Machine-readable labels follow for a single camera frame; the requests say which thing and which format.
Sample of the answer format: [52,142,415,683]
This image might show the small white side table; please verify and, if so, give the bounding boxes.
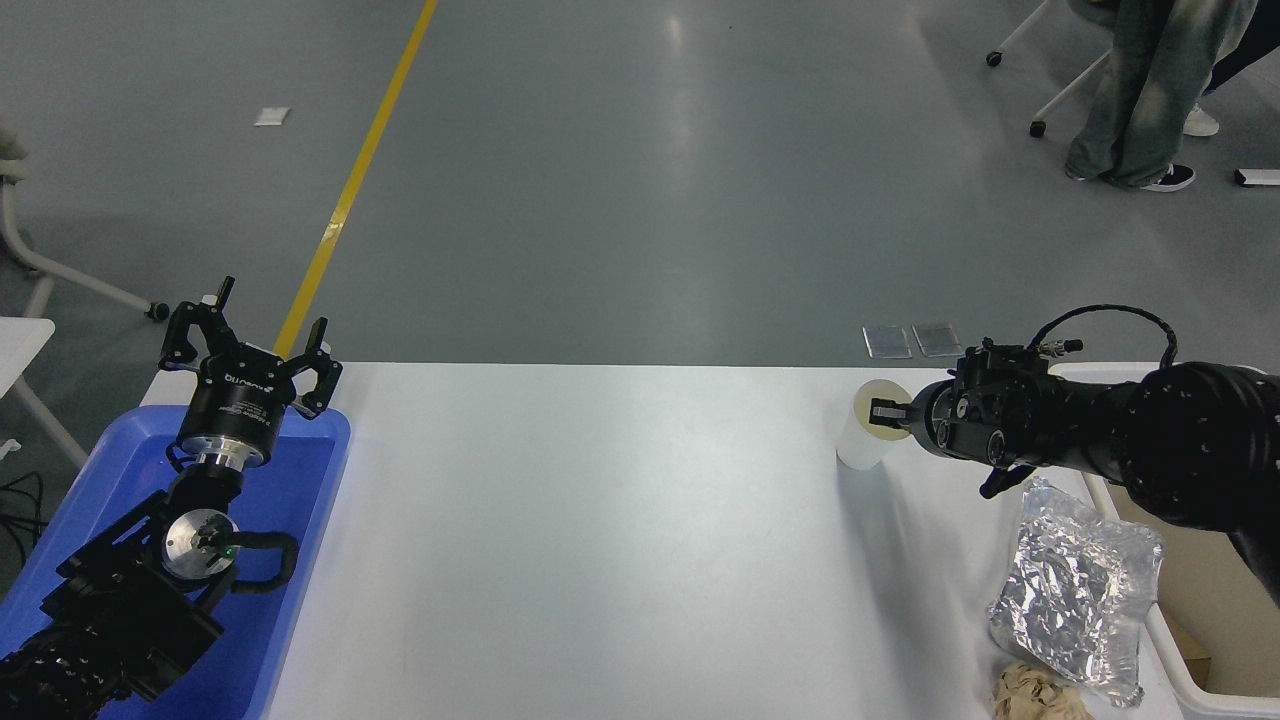
[0,317,91,471]

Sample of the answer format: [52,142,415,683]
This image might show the black floor cables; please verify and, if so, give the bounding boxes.
[0,470,46,561]

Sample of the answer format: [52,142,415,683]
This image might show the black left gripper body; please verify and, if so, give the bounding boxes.
[178,345,301,457]

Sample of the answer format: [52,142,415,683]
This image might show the white-framed chair with caster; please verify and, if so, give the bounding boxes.
[0,120,171,323]

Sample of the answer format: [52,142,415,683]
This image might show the white-legged wheeled chair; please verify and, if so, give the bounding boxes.
[985,0,1116,139]

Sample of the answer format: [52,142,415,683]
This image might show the large pale plastic bin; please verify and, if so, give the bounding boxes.
[1043,362,1280,720]

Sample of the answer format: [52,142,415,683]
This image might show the blue plastic tray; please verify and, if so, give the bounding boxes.
[0,405,353,720]

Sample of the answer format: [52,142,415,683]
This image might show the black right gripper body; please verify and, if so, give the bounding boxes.
[940,340,1067,471]

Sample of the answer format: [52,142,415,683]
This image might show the person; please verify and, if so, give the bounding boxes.
[1183,0,1280,139]
[1063,0,1259,193]

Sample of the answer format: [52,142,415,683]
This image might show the crumpled tan paper ball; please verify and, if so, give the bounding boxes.
[992,660,1093,720]

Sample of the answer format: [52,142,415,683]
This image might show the white paper cup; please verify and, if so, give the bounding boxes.
[835,378,916,473]

